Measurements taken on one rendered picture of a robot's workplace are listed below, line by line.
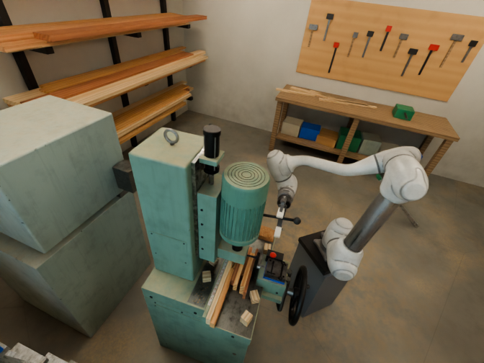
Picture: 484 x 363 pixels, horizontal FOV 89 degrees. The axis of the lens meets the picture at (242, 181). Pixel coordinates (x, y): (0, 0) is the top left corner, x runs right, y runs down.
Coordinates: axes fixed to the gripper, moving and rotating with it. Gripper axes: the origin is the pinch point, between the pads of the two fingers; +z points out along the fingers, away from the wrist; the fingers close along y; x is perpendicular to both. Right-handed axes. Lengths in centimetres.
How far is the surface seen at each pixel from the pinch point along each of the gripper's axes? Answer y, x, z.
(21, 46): 61, -188, -51
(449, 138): -41, 163, -231
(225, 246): -5.0, -22.1, 15.5
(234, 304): -19.5, -11.8, 33.1
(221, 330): -21, -14, 44
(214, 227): 13.3, -24.1, 21.2
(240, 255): -5.8, -14.0, 17.4
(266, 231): -16.1, -6.9, -9.1
